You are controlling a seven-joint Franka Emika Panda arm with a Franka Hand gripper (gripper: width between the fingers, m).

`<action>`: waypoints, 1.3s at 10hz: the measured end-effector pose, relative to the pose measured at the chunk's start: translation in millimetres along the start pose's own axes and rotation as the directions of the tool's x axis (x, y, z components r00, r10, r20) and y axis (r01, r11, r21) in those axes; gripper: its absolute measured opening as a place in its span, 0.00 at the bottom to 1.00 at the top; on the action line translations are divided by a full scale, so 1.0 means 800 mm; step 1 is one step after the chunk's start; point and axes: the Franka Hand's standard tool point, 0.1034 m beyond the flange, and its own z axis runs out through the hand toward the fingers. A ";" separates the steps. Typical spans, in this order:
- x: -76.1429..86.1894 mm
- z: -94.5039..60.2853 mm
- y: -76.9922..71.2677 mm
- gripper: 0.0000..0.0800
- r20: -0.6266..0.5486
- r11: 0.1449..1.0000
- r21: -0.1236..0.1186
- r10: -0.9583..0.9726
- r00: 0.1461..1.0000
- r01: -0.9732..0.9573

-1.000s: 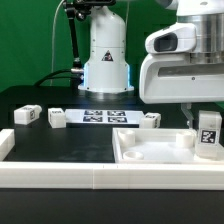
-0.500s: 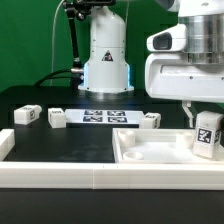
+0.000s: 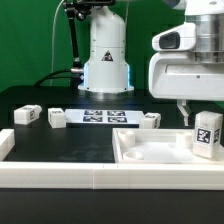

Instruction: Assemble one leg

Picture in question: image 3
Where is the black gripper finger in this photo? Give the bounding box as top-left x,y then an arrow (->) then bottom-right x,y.
177,99 -> 191,126

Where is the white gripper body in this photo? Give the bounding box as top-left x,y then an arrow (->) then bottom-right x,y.
148,22 -> 224,101

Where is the white square tabletop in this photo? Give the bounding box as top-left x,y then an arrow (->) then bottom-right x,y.
112,128 -> 211,164

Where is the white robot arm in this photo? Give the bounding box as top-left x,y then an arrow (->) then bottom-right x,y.
78,0 -> 224,116

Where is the white fiducial tag plate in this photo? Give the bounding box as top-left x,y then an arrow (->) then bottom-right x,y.
65,109 -> 144,125

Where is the white U-shaped obstacle fence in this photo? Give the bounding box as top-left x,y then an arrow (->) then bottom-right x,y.
0,129 -> 224,190

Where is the black cable bundle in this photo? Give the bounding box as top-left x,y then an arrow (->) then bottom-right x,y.
34,68 -> 84,88

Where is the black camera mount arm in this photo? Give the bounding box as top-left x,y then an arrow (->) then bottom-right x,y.
63,0 -> 116,86

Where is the white thin cable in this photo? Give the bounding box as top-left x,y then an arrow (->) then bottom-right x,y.
49,0 -> 66,87

